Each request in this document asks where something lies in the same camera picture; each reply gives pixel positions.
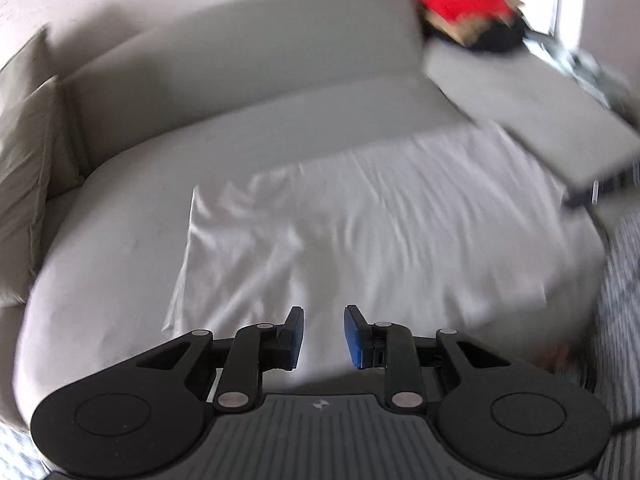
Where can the grey sofa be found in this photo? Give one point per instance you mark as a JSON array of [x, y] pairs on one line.
[[225, 60]]

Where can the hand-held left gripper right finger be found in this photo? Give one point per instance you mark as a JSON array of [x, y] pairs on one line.
[[355, 335]]

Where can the metal frame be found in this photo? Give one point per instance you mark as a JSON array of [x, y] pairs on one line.
[[575, 62]]

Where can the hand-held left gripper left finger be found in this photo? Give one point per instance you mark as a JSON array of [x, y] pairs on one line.
[[295, 332]]

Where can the large grey-green pillow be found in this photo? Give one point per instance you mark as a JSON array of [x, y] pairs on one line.
[[20, 180]]

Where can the white printed t-shirt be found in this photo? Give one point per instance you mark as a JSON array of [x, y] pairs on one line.
[[380, 240]]

